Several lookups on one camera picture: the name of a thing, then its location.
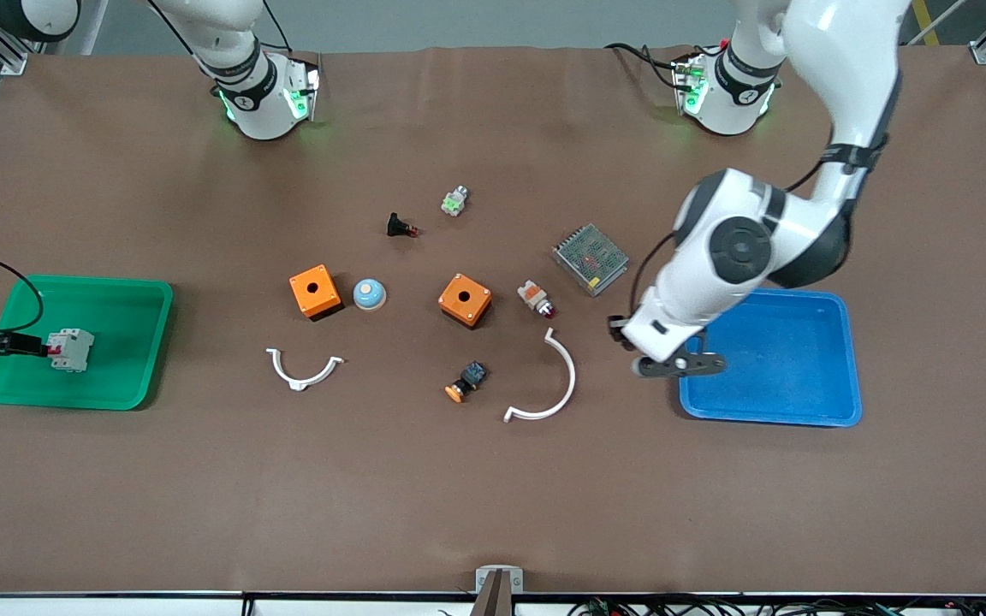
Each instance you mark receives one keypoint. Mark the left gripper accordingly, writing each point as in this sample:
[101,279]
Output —
[616,334]

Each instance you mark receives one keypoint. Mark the white circuit breaker red switch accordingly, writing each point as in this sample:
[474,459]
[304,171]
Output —
[75,351]

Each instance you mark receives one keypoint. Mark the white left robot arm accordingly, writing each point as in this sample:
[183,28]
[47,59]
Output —
[844,68]

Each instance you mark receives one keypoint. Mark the large white pipe clamp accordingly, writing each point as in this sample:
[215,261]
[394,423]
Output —
[569,376]

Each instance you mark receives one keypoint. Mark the metal mesh power supply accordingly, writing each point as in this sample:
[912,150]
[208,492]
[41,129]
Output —
[591,259]

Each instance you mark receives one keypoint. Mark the red indicator lamp white body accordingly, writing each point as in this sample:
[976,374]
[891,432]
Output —
[534,296]

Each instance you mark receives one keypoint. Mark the green plastic tray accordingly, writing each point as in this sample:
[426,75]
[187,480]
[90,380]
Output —
[116,376]

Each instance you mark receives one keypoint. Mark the orange button box with hole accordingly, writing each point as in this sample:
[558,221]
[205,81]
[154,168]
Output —
[476,304]
[329,299]

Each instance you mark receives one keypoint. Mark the blue plastic tray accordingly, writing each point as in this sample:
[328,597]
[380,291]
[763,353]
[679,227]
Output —
[767,368]

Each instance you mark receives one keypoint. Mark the orange push button blue body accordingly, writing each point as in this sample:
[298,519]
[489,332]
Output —
[457,393]

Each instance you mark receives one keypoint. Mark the brown table cover sheet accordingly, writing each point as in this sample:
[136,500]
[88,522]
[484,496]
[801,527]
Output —
[493,496]

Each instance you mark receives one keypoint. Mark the blue round button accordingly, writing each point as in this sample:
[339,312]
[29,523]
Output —
[369,295]

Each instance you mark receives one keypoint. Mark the small white pipe clamp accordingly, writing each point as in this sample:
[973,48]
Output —
[298,381]

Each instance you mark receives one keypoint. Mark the green white push switch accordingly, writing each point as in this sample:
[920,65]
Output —
[454,202]

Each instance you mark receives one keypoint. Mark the small black red switch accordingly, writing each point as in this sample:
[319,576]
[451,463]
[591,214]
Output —
[396,225]

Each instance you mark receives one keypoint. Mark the white table edge rail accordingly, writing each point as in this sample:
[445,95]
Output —
[116,609]

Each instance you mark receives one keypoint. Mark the grey metal bracket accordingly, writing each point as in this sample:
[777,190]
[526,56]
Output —
[484,577]

